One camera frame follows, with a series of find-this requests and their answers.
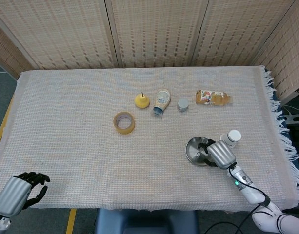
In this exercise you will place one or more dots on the yellow pear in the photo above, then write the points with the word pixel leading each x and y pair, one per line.
pixel 142 101

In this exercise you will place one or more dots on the yellowish packing tape roll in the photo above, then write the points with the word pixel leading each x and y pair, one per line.
pixel 125 128

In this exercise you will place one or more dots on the small white die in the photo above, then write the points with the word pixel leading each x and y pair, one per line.
pixel 197 154

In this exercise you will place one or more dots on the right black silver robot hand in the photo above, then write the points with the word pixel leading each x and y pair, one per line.
pixel 221 154

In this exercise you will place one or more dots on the white pill bottle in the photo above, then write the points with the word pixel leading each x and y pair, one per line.
pixel 234 136

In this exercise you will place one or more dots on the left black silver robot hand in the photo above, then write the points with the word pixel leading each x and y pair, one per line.
pixel 11 195

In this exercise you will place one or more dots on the woven bamboo folding screen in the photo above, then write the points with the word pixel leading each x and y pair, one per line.
pixel 151 31

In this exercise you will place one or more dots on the pale woven fringed tablecloth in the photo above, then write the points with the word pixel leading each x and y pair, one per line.
pixel 90 158

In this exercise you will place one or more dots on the silver metal plate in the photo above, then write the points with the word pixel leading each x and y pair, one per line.
pixel 192 148

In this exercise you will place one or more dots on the amber juice bottle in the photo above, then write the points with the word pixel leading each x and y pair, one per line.
pixel 212 98

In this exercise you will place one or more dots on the beige squeeze sauce bottle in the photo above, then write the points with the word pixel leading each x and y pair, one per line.
pixel 162 98

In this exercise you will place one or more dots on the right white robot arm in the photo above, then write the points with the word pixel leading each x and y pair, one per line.
pixel 251 192

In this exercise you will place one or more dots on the small jar grey lid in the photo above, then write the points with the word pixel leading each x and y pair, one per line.
pixel 183 104

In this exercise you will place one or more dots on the blue padded robot base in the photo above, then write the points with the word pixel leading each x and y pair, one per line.
pixel 144 221

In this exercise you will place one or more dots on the grey metal stand base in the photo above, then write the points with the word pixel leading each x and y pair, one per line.
pixel 294 119

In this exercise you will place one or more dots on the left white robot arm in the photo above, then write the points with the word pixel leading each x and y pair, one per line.
pixel 0 223

